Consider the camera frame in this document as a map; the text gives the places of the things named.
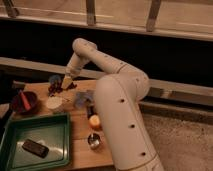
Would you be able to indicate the dark red grape bunch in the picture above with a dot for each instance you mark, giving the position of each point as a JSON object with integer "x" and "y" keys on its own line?
{"x": 57, "y": 88}

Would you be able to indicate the orange fruit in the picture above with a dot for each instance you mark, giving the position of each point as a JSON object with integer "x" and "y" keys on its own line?
{"x": 94, "y": 122}

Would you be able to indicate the dark red bowl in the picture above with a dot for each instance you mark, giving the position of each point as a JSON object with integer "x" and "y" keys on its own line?
{"x": 17, "y": 104}

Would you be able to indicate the red utensil in bowl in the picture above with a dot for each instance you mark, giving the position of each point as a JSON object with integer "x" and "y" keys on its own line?
{"x": 25, "y": 101}

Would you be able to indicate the crumpled blue cloth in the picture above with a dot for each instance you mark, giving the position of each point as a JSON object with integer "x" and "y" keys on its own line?
{"x": 83, "y": 98}

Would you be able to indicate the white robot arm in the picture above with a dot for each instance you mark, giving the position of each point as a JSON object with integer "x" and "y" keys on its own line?
{"x": 116, "y": 98}

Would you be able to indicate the green plastic tray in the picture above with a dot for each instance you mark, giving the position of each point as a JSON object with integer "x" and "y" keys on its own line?
{"x": 52, "y": 131}

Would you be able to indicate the small metal cup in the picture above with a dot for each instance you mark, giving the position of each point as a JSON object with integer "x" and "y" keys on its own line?
{"x": 94, "y": 141}

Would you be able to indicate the small black object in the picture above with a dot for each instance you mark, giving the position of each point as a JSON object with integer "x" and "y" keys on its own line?
{"x": 90, "y": 111}

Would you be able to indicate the white round lid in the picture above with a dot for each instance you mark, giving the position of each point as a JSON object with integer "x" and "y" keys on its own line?
{"x": 54, "y": 103}

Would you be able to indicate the wooden cutting board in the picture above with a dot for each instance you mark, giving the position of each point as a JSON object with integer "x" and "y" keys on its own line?
{"x": 82, "y": 157}

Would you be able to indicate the black rectangular block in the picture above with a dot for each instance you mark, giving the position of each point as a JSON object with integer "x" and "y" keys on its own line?
{"x": 35, "y": 148}

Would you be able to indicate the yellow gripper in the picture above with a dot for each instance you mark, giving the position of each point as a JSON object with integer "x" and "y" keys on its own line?
{"x": 67, "y": 81}

